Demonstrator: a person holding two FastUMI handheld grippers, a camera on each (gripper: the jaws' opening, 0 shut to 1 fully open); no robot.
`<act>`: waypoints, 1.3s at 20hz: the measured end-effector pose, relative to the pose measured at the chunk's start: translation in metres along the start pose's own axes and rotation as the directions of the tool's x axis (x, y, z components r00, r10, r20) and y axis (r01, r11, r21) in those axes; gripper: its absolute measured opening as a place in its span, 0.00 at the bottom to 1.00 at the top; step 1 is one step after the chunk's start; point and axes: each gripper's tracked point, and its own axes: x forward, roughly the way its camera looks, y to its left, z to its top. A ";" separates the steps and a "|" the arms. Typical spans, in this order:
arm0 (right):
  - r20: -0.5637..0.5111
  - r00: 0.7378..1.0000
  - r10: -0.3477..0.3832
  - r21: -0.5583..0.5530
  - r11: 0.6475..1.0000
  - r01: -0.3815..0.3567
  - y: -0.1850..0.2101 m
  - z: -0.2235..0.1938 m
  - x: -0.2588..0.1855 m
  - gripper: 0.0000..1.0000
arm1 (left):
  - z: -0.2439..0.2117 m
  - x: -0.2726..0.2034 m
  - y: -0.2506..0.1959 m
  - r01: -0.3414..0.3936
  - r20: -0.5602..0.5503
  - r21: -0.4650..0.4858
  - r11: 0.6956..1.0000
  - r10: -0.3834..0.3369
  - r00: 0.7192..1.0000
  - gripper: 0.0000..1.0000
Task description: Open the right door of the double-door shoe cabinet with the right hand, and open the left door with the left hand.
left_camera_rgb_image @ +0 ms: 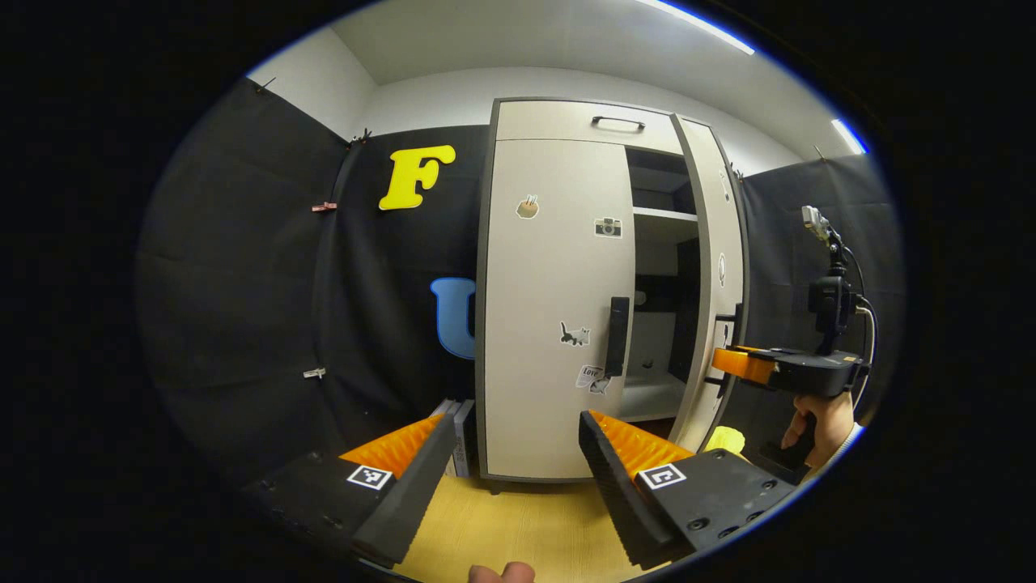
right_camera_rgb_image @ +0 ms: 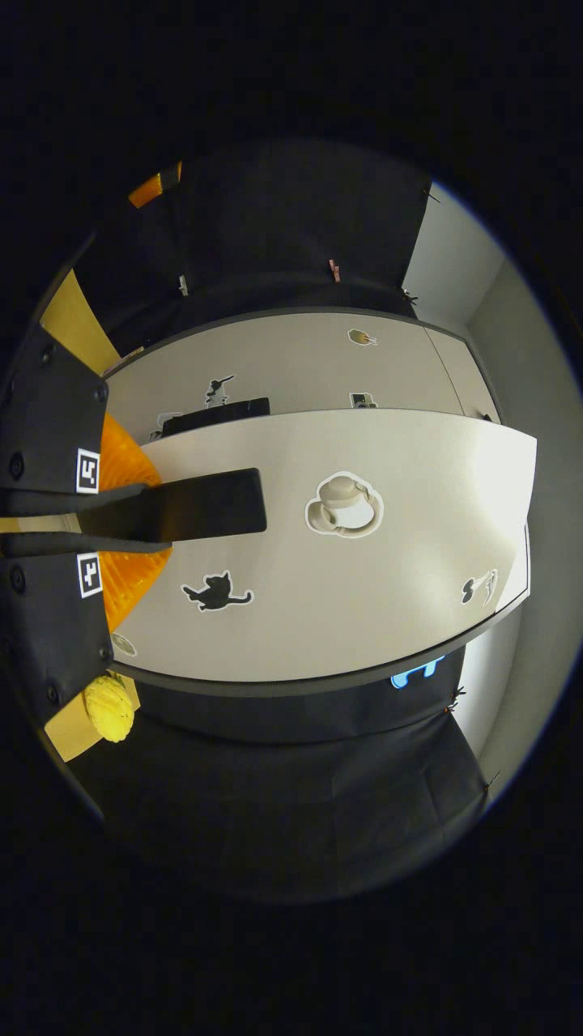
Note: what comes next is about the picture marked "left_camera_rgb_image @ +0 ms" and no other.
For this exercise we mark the small ceiling light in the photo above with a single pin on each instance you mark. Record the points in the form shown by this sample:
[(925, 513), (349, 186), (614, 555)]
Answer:
[(850, 136)]

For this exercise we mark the black backdrop cloth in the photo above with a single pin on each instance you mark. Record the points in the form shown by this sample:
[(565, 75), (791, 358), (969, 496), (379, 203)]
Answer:
[(243, 283)]

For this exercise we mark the white cabinet shelf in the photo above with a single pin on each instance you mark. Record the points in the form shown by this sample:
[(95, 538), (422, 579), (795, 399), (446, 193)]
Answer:
[(651, 397), (664, 214)]

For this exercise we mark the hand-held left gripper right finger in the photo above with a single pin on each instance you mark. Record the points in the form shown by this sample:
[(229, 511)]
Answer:
[(615, 494)]

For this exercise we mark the beige cabinet door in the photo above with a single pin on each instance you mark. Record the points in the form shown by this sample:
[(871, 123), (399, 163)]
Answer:
[(550, 283), (708, 340)]

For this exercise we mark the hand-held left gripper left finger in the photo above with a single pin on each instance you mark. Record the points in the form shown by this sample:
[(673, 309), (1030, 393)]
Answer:
[(409, 486)]

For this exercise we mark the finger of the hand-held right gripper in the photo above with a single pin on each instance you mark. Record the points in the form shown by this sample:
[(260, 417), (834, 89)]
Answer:
[(740, 364)]

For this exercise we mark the beige double-door shoe cabinet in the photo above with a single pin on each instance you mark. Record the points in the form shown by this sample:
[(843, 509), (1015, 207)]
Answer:
[(688, 283)]

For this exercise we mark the white clip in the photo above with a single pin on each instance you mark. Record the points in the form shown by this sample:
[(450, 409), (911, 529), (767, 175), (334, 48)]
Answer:
[(314, 373)]

